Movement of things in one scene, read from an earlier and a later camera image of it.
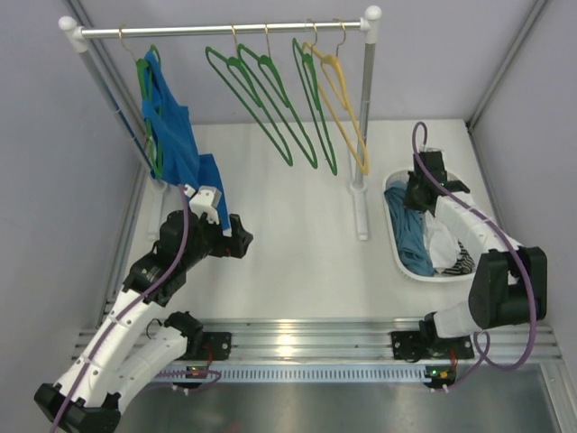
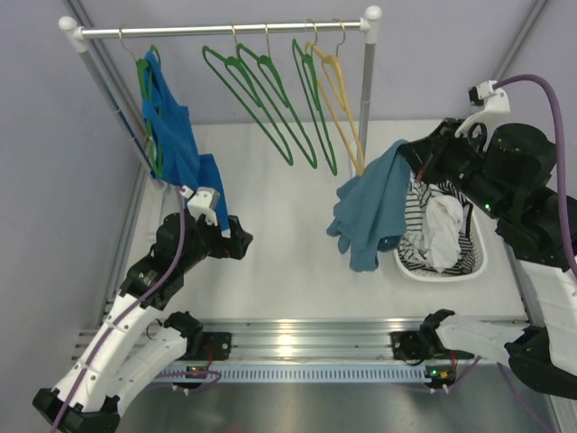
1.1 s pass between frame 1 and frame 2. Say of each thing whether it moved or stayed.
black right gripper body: moved
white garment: stayed
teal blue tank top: moved
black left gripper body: stayed
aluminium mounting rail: stayed
